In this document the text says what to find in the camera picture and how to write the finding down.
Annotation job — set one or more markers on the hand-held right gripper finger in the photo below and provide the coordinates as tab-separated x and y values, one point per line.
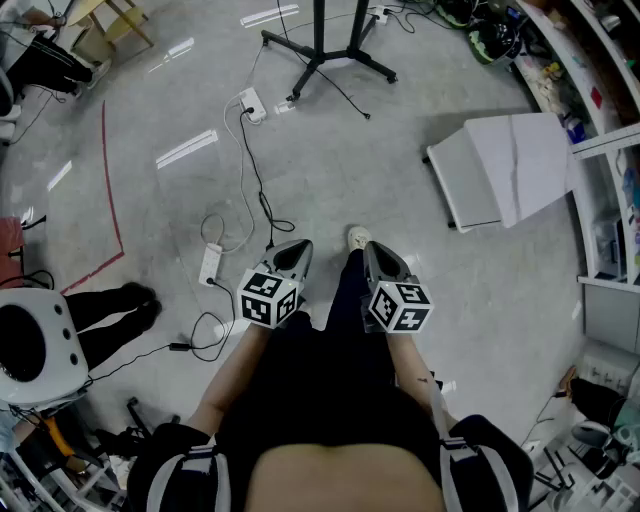
390	265
370	270

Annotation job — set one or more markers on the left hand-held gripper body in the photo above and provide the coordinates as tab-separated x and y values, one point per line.
270	300

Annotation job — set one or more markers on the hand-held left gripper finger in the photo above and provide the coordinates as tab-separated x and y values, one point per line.
307	257
290	252

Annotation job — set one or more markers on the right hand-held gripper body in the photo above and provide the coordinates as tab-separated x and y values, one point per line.
400	307

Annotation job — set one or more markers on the person's right forearm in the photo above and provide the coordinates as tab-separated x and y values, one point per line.
410	370

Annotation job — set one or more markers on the person's left forearm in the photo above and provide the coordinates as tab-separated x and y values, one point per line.
235	365

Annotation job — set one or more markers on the white power strip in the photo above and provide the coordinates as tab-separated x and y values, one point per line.
381	15
210	265
251	102

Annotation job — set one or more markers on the person's black trousers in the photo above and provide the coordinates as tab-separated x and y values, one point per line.
350	290

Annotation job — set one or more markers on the person's right white shoe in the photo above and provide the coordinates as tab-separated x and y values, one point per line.
359	237

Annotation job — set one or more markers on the person's black t-shirt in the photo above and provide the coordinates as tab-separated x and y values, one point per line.
320	390

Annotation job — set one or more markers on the small white plug adapter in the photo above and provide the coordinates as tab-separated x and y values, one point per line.
285	106

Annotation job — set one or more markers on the white veined board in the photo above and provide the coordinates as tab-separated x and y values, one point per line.
530	165

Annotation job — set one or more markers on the person's upper chest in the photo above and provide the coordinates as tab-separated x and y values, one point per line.
345	480

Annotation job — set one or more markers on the white plastic crate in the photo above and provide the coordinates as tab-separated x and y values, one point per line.
605	365

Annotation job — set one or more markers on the clear plastic storage box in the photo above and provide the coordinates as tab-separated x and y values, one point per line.
607	245

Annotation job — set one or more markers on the white rounded device shell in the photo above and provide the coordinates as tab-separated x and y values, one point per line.
50	305

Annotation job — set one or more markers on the black TV stand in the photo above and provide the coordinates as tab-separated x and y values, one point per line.
320	30

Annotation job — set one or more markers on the blue box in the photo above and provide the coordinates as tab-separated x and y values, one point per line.
576	132

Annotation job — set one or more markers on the pile of white plastic parts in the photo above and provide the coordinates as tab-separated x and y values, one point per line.
542	90

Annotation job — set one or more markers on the black glossy helmet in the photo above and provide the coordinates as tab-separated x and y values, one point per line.
452	12
495	42

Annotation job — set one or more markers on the white curved shelving unit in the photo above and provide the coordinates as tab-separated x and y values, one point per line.
600	135

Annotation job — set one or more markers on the orange tool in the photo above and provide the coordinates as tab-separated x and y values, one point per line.
57	437

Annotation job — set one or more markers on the yellow toy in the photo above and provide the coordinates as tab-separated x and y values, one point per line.
552	70

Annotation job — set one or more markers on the red card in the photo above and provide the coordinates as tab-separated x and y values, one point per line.
596	97

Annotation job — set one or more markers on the red cloth bag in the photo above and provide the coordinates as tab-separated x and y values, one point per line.
10	240

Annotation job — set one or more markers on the small wooden table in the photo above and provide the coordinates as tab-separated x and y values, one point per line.
82	12

